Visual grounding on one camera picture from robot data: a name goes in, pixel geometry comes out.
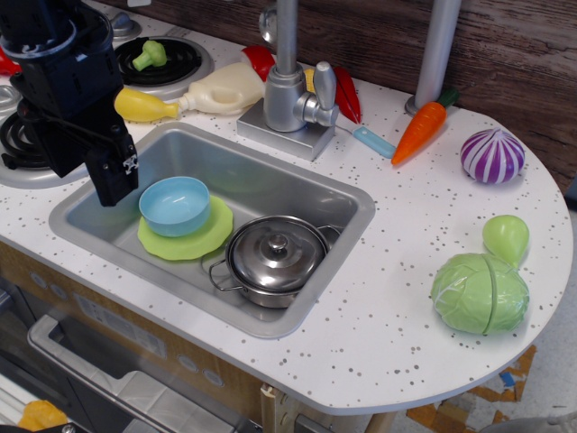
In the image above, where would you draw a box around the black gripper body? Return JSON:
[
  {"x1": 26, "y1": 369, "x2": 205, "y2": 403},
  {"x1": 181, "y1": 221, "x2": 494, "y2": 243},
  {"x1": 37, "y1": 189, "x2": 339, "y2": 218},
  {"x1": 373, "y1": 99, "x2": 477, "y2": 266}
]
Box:
[{"x1": 8, "y1": 5, "x2": 134, "y2": 179}]

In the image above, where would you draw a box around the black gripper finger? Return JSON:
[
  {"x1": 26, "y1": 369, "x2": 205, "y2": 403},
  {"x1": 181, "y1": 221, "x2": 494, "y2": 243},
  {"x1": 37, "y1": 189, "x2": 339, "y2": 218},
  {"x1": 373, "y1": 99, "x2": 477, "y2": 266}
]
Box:
[{"x1": 86, "y1": 144, "x2": 139, "y2": 207}]

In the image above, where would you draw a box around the steel pot lid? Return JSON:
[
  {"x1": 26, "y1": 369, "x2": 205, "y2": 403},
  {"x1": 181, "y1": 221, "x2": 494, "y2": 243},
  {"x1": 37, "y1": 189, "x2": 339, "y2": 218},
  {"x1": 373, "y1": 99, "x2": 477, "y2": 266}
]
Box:
[{"x1": 225, "y1": 216, "x2": 329, "y2": 293}]

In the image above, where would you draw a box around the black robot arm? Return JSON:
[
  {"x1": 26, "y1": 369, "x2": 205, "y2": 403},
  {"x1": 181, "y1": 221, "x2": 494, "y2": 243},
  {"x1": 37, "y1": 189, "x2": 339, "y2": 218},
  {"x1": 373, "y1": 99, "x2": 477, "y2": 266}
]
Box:
[{"x1": 1, "y1": 1, "x2": 138, "y2": 207}]

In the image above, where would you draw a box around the stainless steel pot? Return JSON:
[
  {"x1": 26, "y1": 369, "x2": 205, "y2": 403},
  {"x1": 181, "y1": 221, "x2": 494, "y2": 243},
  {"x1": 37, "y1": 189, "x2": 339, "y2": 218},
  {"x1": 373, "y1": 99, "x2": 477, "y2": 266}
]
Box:
[{"x1": 208, "y1": 225, "x2": 341, "y2": 309}]

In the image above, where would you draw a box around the silver stove knob left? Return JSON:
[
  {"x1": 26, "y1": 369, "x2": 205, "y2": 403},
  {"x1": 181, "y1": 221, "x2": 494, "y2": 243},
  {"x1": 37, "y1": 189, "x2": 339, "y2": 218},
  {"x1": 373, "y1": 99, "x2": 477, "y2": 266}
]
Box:
[{"x1": 0, "y1": 85, "x2": 22, "y2": 118}]

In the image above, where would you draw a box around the silver stove knob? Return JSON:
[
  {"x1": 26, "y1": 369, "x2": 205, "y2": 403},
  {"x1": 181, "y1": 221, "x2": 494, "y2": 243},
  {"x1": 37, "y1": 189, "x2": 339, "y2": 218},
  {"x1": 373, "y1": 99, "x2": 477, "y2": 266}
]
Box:
[
  {"x1": 0, "y1": 85, "x2": 22, "y2": 118},
  {"x1": 110, "y1": 12, "x2": 142, "y2": 41}
]

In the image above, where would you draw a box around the black burner front left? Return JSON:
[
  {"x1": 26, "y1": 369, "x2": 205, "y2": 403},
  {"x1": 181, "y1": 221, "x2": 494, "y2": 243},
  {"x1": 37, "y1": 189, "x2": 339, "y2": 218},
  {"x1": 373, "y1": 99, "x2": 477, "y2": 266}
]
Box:
[{"x1": 0, "y1": 99, "x2": 91, "y2": 189}]

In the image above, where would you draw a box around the black burner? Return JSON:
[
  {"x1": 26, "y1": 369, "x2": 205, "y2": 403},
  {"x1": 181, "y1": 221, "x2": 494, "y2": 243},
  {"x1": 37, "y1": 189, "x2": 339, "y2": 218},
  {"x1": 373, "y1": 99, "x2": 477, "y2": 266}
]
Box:
[
  {"x1": 0, "y1": 99, "x2": 91, "y2": 189},
  {"x1": 114, "y1": 36, "x2": 215, "y2": 100}
]

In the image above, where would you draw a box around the light blue plastic bowl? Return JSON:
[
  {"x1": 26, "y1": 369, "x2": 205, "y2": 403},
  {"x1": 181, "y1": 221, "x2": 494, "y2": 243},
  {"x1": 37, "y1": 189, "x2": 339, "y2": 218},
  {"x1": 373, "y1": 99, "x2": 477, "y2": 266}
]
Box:
[{"x1": 139, "y1": 176, "x2": 211, "y2": 237}]

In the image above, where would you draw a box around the red toy bottle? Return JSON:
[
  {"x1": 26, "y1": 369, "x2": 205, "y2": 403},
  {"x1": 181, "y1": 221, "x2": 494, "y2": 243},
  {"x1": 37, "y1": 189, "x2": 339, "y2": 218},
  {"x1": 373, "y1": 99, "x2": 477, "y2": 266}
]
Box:
[{"x1": 0, "y1": 48, "x2": 22, "y2": 77}]

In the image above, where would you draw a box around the silver stove knob top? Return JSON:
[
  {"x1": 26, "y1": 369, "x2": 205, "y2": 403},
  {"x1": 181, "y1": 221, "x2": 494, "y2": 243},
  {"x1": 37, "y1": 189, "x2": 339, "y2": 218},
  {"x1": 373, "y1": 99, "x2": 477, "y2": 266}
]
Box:
[{"x1": 110, "y1": 12, "x2": 142, "y2": 41}]

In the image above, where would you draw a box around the green toy broccoli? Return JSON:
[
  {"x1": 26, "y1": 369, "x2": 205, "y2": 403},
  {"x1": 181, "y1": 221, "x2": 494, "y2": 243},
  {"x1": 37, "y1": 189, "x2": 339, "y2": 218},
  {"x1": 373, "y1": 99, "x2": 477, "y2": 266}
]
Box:
[{"x1": 132, "y1": 40, "x2": 168, "y2": 71}]

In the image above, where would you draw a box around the green plastic plate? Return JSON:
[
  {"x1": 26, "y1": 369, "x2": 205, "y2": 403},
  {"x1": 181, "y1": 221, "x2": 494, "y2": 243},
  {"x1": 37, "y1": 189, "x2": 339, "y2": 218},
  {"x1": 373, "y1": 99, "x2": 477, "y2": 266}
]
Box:
[{"x1": 137, "y1": 196, "x2": 234, "y2": 261}]

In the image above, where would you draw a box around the black burner back right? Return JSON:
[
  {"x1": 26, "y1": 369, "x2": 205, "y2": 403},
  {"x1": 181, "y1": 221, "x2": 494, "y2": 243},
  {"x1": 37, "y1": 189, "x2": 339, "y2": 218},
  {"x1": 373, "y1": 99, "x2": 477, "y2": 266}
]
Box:
[{"x1": 114, "y1": 36, "x2": 215, "y2": 100}]

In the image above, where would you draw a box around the cream plastic jug bottle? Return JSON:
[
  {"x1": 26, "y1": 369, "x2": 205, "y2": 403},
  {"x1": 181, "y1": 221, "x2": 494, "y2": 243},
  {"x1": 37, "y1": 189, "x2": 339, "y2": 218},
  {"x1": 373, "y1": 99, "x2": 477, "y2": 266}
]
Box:
[{"x1": 178, "y1": 62, "x2": 265, "y2": 114}]

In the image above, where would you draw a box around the grey toy sink basin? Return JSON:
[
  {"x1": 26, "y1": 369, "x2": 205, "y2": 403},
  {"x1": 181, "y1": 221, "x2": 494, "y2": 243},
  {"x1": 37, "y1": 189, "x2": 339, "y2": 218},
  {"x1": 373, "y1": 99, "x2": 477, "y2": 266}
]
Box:
[{"x1": 50, "y1": 123, "x2": 375, "y2": 338}]

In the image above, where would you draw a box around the red toy tomato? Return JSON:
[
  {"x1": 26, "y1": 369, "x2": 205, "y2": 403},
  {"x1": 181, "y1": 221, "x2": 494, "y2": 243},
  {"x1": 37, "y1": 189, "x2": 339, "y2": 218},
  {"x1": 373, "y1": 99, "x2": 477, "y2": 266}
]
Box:
[{"x1": 241, "y1": 45, "x2": 276, "y2": 82}]

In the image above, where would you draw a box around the silver toy faucet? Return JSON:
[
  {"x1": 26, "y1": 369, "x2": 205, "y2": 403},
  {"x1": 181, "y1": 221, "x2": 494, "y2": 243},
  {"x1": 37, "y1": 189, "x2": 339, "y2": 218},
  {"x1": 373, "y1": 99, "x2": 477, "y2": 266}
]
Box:
[{"x1": 237, "y1": 1, "x2": 339, "y2": 161}]

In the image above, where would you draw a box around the yellow toy corn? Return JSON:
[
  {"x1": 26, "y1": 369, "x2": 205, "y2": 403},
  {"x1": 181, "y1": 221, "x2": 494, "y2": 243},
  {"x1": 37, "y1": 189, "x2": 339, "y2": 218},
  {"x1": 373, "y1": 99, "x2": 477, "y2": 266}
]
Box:
[{"x1": 304, "y1": 69, "x2": 316, "y2": 94}]

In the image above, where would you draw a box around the toy oven door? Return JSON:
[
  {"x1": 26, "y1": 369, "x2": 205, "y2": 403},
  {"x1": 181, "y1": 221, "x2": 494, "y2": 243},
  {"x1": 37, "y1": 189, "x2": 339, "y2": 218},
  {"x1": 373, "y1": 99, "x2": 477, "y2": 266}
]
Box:
[{"x1": 1, "y1": 280, "x2": 261, "y2": 432}]

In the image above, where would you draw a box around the red toy chili pepper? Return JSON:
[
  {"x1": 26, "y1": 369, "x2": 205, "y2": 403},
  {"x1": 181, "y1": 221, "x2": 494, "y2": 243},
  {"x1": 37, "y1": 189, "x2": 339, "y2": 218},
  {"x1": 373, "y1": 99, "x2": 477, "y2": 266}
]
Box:
[{"x1": 334, "y1": 67, "x2": 362, "y2": 124}]

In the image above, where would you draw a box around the yellow cloth object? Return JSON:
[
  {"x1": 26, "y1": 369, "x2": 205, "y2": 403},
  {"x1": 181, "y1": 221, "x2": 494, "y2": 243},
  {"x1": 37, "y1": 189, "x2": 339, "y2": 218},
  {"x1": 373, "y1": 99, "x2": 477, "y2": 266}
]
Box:
[{"x1": 17, "y1": 401, "x2": 69, "y2": 432}]

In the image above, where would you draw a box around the orange toy carrot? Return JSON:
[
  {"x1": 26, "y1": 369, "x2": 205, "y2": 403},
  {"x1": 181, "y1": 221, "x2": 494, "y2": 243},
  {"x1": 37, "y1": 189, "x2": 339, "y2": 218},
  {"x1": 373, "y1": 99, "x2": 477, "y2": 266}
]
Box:
[{"x1": 391, "y1": 88, "x2": 460, "y2": 166}]

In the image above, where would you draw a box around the silver vertical pole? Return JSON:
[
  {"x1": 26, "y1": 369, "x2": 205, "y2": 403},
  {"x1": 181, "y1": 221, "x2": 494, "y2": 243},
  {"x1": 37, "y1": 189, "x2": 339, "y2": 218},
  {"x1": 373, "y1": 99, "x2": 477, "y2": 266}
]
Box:
[{"x1": 405, "y1": 0, "x2": 462, "y2": 116}]

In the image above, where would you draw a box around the purple toy onion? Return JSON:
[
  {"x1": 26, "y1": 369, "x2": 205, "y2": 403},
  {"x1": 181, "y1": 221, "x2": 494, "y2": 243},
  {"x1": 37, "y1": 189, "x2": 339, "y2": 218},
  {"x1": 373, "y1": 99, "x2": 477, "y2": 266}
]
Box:
[{"x1": 460, "y1": 127, "x2": 525, "y2": 185}]

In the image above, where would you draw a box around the green toy cabbage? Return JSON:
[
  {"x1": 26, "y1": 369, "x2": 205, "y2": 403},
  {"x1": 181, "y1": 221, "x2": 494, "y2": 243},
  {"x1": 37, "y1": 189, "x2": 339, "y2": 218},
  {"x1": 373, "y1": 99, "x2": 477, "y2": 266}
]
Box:
[{"x1": 430, "y1": 253, "x2": 530, "y2": 335}]

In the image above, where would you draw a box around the green toy pear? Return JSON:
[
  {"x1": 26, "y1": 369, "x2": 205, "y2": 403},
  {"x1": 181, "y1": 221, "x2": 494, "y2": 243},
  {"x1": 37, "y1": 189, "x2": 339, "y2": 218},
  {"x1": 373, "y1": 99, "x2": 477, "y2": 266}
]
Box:
[{"x1": 482, "y1": 215, "x2": 530, "y2": 268}]

